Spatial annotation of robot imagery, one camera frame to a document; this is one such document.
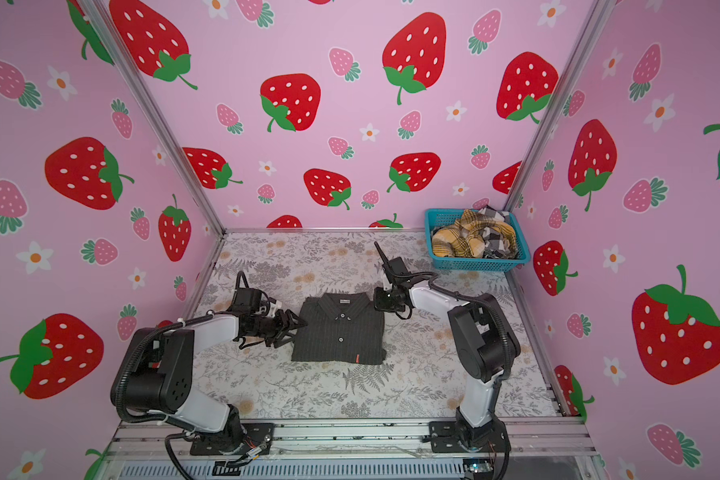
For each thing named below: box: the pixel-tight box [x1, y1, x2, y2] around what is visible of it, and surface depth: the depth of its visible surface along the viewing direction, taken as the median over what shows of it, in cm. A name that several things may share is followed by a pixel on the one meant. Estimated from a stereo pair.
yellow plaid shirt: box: [432, 209, 518, 258], surface depth 106 cm
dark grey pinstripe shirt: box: [291, 292, 387, 365], surface depth 92 cm
